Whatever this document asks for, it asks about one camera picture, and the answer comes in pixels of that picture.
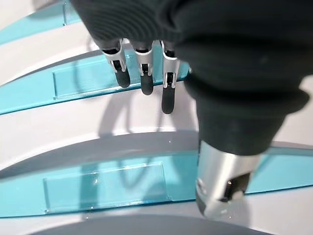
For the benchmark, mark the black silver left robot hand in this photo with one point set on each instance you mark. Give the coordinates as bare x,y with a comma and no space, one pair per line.
232,61

